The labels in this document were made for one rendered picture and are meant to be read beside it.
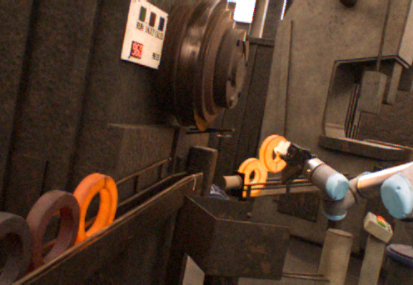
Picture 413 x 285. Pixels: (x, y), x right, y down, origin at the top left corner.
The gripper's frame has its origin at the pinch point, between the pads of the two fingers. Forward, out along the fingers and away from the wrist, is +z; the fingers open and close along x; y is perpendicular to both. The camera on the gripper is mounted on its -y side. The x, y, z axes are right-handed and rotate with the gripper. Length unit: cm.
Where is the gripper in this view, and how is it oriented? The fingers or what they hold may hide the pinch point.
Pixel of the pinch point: (276, 149)
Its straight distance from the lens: 235.4
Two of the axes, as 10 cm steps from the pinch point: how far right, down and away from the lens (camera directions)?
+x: -7.7, -1.0, -6.4
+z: -5.4, -4.4, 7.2
